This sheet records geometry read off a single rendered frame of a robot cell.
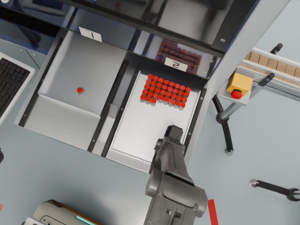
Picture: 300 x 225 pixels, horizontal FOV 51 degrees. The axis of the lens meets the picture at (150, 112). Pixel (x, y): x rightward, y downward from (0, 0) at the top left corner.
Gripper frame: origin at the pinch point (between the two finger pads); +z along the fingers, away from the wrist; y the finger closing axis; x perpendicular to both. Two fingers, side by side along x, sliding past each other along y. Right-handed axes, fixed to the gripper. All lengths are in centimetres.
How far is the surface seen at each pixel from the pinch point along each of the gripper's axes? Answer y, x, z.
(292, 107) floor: 97, -80, 74
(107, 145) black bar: 2.3, 21.1, 0.9
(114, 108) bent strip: 15.4, 23.5, -4.2
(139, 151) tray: 4.8, 8.9, 2.1
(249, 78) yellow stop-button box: 38.2, -20.6, -19.4
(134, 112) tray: 18.5, 16.1, -0.4
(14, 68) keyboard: 22, 71, 4
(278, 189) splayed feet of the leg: 35, -79, 74
